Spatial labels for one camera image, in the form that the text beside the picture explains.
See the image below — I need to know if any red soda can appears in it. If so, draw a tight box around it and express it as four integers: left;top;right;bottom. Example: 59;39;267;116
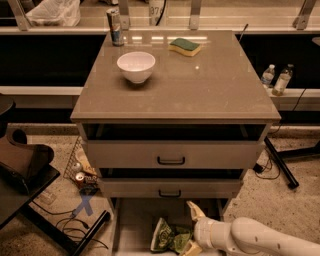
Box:
75;172;85;189

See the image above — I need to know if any top drawer with handle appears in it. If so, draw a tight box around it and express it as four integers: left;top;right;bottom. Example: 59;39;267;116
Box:
83;140;264;169

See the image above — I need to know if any grey drawer cabinet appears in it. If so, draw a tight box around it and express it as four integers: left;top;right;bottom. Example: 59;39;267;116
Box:
71;30;280;256

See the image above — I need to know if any black chair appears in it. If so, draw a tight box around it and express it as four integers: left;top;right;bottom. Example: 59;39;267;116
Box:
0;94;59;228

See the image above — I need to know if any black table leg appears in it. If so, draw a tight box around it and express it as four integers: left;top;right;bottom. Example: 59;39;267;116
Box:
20;206;111;256
264;138;320;190

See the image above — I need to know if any clear water bottle blue label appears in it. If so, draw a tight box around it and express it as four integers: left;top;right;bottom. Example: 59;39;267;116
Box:
260;64;275;88

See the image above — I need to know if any black floor cable left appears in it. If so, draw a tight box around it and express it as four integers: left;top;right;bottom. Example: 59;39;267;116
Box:
31;199;110;250

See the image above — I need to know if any white ceramic bowl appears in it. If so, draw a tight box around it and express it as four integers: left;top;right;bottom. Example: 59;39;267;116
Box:
117;52;156;84

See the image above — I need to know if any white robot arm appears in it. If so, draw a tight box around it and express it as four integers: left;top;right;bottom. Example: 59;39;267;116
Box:
181;201;320;256

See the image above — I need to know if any blue silver energy drink can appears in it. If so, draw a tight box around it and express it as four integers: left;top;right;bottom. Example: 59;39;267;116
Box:
106;9;124;46

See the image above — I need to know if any white plastic bag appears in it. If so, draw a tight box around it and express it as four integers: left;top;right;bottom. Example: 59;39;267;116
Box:
26;0;81;27

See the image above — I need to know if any clear bottle yellowish liquid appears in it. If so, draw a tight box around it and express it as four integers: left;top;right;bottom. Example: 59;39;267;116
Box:
272;64;294;96

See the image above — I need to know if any drawer with handle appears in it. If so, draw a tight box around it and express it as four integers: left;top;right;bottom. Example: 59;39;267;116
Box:
98;178;242;198
83;140;264;169

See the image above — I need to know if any silver can in basket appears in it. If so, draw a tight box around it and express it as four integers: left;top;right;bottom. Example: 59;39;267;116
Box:
72;162;82;172

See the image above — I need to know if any yellow green sponge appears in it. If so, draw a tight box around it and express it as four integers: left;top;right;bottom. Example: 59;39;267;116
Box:
168;38;201;57

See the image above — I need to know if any green jalapeno chip bag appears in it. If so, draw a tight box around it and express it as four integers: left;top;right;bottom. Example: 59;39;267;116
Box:
150;218;193;254

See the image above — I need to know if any black table leg left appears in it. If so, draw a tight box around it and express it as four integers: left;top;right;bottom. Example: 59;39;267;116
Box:
20;206;111;256

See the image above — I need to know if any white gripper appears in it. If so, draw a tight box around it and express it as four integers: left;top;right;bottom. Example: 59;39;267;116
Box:
179;201;234;256

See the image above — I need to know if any open bottom drawer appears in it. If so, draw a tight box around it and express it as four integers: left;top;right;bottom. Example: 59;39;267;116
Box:
109;197;229;256

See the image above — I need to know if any wire basket on floor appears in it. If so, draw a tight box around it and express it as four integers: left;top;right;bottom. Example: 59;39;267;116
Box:
63;137;98;187

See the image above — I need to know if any black table leg right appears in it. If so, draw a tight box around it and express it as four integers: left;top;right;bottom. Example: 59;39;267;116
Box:
264;138;320;190

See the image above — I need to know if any black floor cable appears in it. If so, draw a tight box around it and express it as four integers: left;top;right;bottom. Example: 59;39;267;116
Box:
31;199;110;250
253;156;282;181

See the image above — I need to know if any middle drawer with handle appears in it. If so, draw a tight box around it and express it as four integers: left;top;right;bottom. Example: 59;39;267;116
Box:
98;178;242;198

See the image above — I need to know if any black floor cable right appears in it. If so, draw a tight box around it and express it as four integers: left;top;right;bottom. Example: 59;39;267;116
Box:
253;156;282;181

